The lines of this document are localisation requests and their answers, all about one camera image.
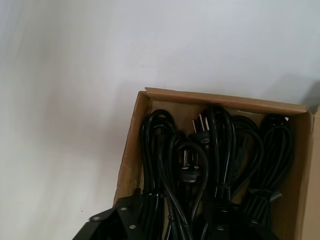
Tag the open brown cardboard box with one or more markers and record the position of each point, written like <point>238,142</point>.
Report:
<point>130,160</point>

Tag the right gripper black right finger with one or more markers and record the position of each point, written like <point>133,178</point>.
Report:
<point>245,227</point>

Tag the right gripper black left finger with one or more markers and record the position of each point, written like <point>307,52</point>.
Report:
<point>120,222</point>

